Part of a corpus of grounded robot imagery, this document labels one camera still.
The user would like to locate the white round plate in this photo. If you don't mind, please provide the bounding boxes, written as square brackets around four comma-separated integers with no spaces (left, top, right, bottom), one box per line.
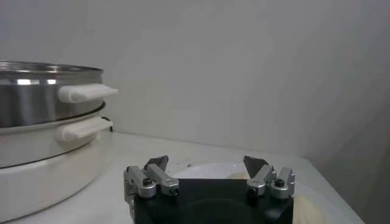
[173,162,354,224]

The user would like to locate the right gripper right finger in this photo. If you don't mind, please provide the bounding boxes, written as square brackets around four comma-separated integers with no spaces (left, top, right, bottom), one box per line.
[243,155,296,200]

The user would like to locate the stainless steel steamer basket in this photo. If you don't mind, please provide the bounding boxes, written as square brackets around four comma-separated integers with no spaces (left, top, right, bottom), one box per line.
[0,60,119,128]

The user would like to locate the black pot power cord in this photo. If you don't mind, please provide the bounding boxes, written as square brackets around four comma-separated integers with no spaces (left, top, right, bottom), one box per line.
[101,116,115,133]

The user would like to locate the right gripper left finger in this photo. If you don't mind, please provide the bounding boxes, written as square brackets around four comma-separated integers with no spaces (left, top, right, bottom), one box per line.
[123,155,180,202]

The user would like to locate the white electric cooking pot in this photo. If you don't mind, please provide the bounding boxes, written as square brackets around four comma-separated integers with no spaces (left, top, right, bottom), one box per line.
[0,102,114,223]

